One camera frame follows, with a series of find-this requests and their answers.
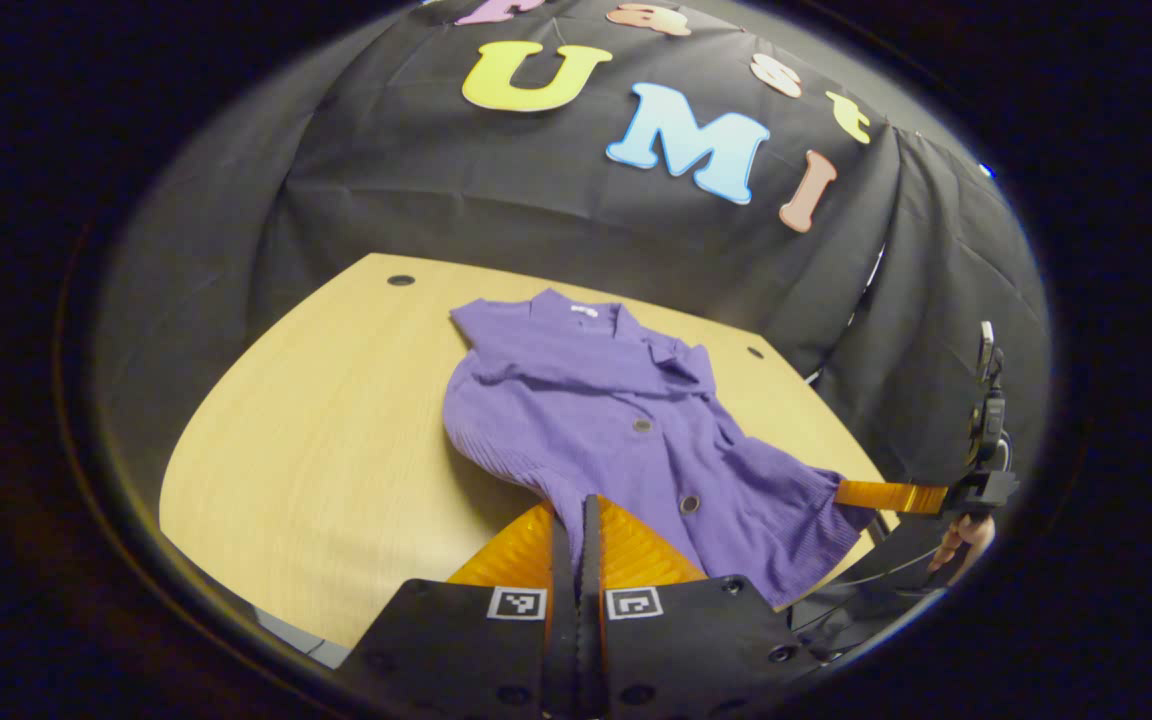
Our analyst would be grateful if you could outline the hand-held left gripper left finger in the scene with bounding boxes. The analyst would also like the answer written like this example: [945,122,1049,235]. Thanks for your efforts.
[334,497,582,720]

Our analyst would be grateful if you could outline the black backdrop cloth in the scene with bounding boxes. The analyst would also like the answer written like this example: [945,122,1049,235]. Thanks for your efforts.
[96,0,1052,521]

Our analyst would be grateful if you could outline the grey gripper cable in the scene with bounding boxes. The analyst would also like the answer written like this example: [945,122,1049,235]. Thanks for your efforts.
[796,545,947,641]

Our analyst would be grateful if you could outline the purple button-up shirt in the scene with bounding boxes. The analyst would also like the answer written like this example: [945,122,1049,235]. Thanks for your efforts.
[441,288,877,611]

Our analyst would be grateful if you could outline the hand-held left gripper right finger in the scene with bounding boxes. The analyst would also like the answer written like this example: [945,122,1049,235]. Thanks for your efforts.
[581,495,822,720]

